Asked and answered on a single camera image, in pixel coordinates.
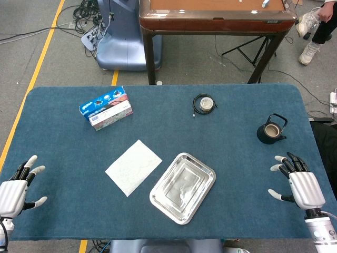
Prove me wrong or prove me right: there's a white floral carton box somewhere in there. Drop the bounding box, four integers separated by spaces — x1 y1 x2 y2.
88 100 134 132

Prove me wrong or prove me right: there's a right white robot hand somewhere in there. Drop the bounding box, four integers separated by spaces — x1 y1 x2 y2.
267 152 326 211

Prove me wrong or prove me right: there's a black coiled cable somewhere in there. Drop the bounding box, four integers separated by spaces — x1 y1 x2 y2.
193 94 219 118

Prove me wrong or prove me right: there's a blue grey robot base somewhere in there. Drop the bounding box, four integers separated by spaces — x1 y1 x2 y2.
96 0 163 71

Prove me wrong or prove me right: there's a white power strip with plugs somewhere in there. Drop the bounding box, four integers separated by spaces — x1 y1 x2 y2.
81 26 106 51

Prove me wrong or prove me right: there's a clear round plastic jar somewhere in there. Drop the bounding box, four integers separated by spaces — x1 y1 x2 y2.
199 97 213 111

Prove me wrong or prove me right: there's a brown mahjong table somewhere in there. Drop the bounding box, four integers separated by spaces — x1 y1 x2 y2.
138 0 300 85

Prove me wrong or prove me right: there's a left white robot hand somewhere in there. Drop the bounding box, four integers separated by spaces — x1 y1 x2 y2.
0 154 48 219

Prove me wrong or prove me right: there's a black floor cable bundle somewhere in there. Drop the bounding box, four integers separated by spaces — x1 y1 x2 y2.
71 0 106 32

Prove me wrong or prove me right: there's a black teapot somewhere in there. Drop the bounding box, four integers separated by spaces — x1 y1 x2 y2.
256 113 288 145

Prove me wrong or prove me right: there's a black fabric item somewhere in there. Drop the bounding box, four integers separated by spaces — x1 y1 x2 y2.
310 122 337 201

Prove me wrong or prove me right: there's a white paper sheet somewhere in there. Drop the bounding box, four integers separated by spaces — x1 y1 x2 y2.
105 139 163 198

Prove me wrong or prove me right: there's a blue table cloth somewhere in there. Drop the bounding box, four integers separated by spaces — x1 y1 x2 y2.
0 83 330 241

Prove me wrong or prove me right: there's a blue grey robot torso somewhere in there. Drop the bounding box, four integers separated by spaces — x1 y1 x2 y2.
109 239 224 253

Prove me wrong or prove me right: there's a shiny metal tray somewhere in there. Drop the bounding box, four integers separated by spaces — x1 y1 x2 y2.
149 152 216 225

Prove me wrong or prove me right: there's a blue Oreo cookie box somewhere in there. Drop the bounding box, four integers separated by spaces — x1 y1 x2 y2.
79 85 130 122

